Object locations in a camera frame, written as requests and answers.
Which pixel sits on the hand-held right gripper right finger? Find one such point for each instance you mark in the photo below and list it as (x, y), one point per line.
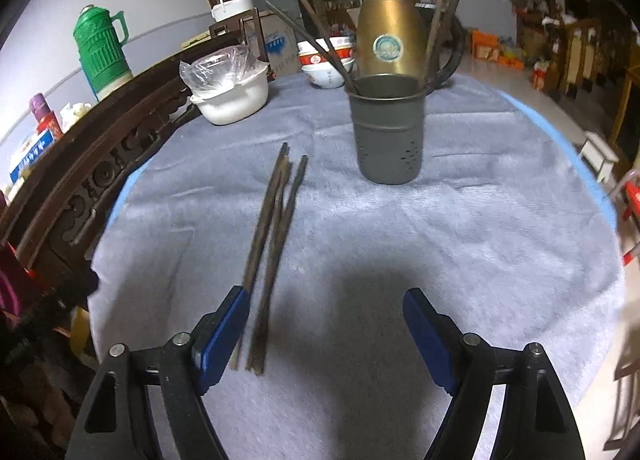
(430, 335)

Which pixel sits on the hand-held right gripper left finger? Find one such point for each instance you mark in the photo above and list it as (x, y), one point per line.
(222, 335)

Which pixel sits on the grey metal chopstick holder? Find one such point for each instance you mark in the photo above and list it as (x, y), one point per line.
(385, 140)

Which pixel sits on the grey tablecloth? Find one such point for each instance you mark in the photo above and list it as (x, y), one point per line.
(450, 240)

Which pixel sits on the carved dark wooden cabinet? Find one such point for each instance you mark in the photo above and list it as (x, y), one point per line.
(100, 160)

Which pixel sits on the blue table cover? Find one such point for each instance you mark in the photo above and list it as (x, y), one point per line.
(600, 185)

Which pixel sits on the white plastic basin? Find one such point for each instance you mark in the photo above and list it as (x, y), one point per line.
(235, 103)

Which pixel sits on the red child chair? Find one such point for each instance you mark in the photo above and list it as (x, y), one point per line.
(634, 195)

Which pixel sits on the white step stool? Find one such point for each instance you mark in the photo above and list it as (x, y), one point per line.
(597, 148)

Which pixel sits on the blue and white box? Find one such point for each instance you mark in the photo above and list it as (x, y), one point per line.
(32, 153)

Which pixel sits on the white plastic bag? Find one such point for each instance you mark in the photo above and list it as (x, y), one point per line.
(75, 113)

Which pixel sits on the clear plastic bag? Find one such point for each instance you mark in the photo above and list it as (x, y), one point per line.
(215, 68)

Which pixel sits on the red box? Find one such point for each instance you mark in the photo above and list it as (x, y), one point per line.
(50, 125)

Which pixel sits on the white bowl red band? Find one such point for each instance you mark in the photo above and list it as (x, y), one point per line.
(312, 60)

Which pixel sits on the magenta can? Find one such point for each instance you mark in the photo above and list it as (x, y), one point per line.
(39, 108)

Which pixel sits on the white chest freezer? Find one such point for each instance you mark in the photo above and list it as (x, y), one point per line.
(280, 48)

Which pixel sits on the orange cardboard box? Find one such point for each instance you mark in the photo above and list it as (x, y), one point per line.
(485, 45)

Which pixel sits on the dark wooden chair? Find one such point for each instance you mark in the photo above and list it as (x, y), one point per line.
(260, 40)

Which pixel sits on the green thermos flask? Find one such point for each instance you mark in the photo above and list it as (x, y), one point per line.
(100, 55)

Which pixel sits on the wooden stair banister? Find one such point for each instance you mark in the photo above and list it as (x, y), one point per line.
(575, 55)

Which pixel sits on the gold electric kettle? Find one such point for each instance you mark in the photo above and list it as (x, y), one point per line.
(387, 20)

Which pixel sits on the wooden side table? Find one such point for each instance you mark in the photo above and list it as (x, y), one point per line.
(632, 85)

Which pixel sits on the white lidded pot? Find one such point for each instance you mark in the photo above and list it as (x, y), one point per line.
(232, 10)

